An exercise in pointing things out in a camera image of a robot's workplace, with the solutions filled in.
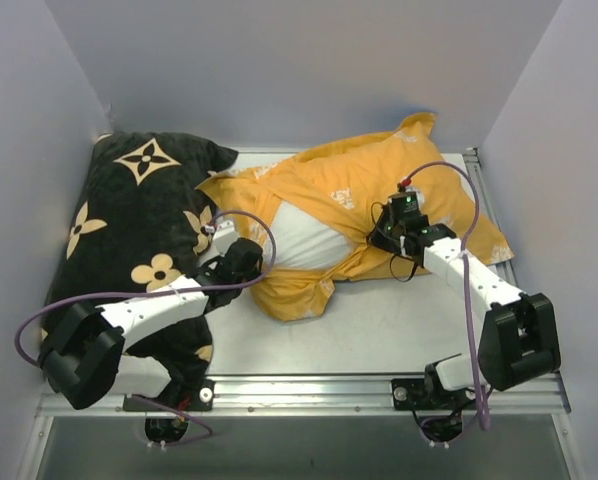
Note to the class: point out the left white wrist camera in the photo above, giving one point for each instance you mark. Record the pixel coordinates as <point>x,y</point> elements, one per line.
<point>224,236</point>

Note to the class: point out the white pillow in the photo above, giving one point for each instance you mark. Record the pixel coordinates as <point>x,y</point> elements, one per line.
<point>305,243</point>

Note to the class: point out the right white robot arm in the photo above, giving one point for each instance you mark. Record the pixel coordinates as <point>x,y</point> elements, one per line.
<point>512,334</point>

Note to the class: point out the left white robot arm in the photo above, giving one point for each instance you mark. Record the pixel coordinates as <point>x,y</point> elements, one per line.
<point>84,357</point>

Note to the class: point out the blue and yellow pillowcase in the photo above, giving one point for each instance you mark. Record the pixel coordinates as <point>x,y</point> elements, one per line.
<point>343,184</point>

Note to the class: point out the aluminium front rail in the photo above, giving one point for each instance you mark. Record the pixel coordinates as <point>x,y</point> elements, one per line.
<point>313,396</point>

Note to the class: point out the black floral pillow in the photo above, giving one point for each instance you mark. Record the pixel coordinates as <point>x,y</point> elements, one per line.
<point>138,224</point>

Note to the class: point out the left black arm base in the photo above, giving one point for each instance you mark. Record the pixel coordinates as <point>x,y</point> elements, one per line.
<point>197,397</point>

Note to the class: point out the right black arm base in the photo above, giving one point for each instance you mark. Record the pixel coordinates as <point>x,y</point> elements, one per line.
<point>416,394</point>

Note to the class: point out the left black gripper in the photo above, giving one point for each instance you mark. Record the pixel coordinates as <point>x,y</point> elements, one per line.
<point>249,255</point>

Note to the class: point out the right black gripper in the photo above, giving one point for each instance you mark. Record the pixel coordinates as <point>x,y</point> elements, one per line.
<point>384,235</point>

